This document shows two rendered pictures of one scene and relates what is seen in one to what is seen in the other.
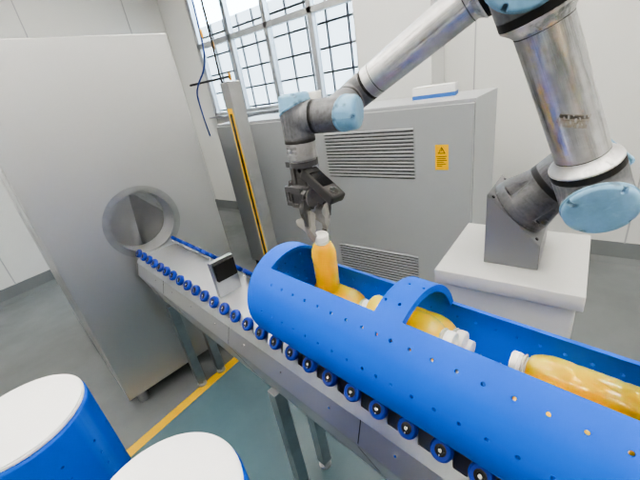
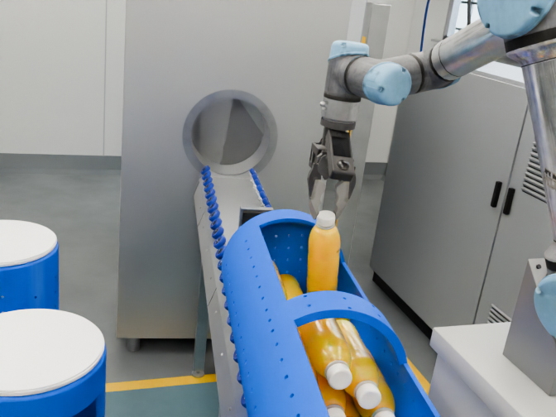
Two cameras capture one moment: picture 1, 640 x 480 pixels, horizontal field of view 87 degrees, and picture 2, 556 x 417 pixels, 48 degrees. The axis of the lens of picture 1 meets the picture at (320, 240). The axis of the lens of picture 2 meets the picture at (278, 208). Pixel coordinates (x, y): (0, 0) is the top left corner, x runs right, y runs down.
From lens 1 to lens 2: 0.60 m
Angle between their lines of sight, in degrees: 28
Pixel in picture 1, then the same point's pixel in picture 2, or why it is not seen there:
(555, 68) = (540, 110)
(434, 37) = not seen: hidden behind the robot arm
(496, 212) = (530, 289)
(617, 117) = not seen: outside the picture
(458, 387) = (277, 390)
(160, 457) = (55, 319)
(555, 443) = not seen: outside the picture
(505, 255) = (524, 356)
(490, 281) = (475, 371)
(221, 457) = (90, 347)
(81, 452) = (20, 297)
